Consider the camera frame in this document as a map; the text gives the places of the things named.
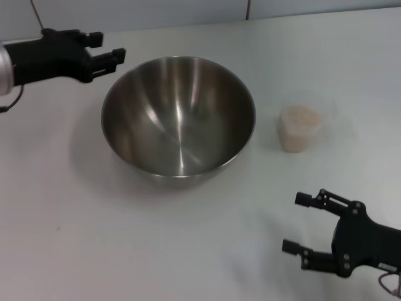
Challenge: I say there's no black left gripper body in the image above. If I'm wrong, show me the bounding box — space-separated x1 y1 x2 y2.
4 28 94 85

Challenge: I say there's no left gripper cable with connector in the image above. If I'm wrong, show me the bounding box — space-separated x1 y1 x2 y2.
0 83 25 113

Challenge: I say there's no gripper cable with connector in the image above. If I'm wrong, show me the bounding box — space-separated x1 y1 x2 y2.
0 83 25 113
377 271 401 295

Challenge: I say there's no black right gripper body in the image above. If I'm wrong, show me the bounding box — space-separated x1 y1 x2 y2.
330 200 401 279

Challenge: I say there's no uncooked rice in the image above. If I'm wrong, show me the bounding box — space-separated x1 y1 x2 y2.
278 105 323 154

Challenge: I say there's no stainless steel mixing bowl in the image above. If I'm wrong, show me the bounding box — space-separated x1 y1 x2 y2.
100 55 257 189

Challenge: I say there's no right gripper cable with connector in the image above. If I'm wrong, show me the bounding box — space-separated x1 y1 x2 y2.
377 271 401 295

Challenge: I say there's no transparent plastic cup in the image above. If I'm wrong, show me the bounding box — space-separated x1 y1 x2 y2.
277 92 340 154

